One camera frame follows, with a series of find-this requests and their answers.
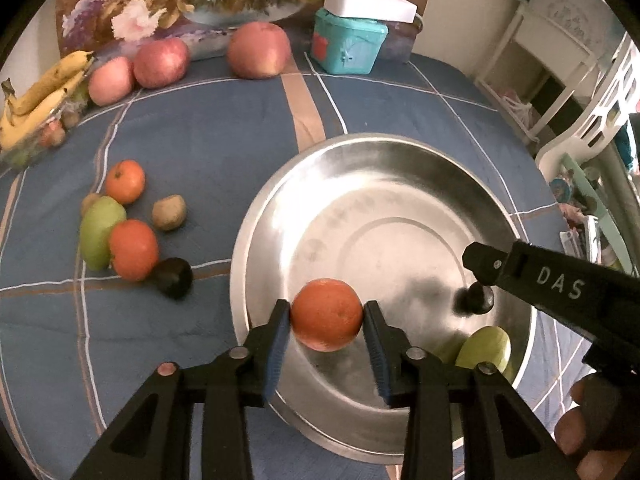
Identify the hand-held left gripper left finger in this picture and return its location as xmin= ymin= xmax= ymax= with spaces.
xmin=70 ymin=300 xmax=293 ymax=480

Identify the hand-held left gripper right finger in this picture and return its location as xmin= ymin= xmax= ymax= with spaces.
xmin=362 ymin=300 xmax=581 ymax=480

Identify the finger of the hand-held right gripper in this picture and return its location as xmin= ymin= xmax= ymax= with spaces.
xmin=462 ymin=241 xmax=521 ymax=288

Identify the dark avocado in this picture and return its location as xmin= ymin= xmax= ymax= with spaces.
xmin=456 ymin=282 xmax=496 ymax=316
xmin=152 ymin=258 xmax=194 ymax=300

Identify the orange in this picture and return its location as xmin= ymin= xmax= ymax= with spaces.
xmin=105 ymin=160 xmax=146 ymax=205
xmin=291 ymin=279 xmax=364 ymax=352
xmin=108 ymin=219 xmax=160 ymax=282

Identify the green mango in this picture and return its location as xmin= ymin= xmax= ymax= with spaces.
xmin=455 ymin=326 xmax=512 ymax=373

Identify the round metal plate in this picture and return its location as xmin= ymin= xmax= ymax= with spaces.
xmin=230 ymin=132 xmax=538 ymax=451

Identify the green apple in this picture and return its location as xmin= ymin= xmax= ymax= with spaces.
xmin=79 ymin=196 xmax=128 ymax=271

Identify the person's right hand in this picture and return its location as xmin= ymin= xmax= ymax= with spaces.
xmin=554 ymin=374 xmax=640 ymax=480

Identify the white plastic chair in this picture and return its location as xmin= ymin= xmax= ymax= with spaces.
xmin=534 ymin=35 xmax=640 ymax=273

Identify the white cabinet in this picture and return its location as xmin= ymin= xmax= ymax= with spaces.
xmin=474 ymin=0 xmax=608 ymax=146

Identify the teal box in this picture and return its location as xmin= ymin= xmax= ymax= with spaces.
xmin=311 ymin=8 xmax=389 ymax=75

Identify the large red apple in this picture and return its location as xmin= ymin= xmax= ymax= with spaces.
xmin=227 ymin=22 xmax=292 ymax=80

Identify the small red fruit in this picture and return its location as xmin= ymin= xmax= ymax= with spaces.
xmin=41 ymin=122 xmax=67 ymax=148

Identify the pale pink apple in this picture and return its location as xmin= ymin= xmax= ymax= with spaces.
xmin=88 ymin=56 xmax=136 ymax=107

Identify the clear plastic container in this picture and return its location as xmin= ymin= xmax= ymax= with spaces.
xmin=0 ymin=87 xmax=90 ymax=167

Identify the bunch of yellow bananas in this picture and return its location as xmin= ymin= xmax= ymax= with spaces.
xmin=0 ymin=50 xmax=96 ymax=151

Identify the floral painting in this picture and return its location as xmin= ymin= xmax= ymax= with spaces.
xmin=55 ymin=0 xmax=441 ymax=61

